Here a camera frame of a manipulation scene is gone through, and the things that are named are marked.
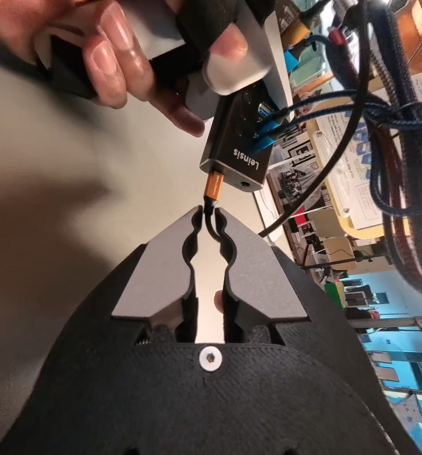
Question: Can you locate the black cable orange plug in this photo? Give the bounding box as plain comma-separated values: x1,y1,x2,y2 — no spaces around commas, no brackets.
203,0,372,246

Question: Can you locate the person's left hand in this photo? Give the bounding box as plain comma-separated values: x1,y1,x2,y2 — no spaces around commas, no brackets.
0,0,250,138

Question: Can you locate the metal pole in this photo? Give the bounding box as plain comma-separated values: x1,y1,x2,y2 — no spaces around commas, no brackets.
349,316,422,334

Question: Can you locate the long black usb hub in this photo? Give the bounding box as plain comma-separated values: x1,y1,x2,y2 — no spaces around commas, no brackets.
199,80,280,193

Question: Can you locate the green bin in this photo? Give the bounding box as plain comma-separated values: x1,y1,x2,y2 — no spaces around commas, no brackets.
324,280,347,309

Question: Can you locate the wooden instruction sign board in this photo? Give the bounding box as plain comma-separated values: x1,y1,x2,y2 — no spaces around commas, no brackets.
313,68,422,239

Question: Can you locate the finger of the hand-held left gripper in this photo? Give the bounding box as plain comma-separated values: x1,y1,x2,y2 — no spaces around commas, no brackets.
239,0,294,111

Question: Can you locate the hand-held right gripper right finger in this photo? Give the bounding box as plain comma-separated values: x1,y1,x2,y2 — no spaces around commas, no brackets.
215,207,309,343

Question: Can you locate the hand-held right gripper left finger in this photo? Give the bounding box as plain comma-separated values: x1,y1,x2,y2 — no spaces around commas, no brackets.
111,204,203,343

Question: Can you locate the bundle of braided cables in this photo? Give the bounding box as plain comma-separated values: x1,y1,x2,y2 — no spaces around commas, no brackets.
278,0,422,304

